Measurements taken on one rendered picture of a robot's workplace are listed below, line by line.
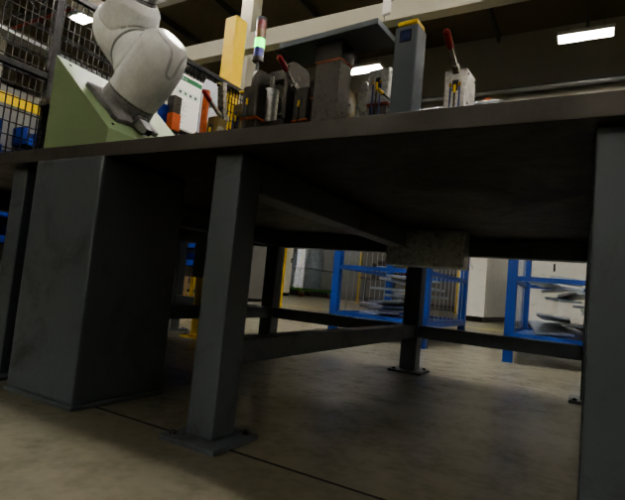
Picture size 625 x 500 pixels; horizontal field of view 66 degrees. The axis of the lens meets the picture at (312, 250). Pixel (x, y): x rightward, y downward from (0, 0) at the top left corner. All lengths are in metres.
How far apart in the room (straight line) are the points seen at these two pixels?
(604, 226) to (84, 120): 1.29
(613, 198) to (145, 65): 1.21
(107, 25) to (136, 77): 0.22
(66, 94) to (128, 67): 0.20
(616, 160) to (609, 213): 0.08
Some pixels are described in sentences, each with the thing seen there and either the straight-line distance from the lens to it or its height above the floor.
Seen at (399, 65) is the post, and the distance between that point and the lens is 1.50.
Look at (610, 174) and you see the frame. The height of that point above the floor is 0.58.
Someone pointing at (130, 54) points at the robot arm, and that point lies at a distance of 1.56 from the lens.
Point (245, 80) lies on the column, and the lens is 10.32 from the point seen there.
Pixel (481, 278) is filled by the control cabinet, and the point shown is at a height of 0.82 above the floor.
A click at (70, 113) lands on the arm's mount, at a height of 0.80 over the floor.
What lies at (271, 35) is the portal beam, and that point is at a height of 3.40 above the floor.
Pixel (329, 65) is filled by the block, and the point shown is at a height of 1.07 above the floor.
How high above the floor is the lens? 0.37
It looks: 4 degrees up
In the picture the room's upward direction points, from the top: 5 degrees clockwise
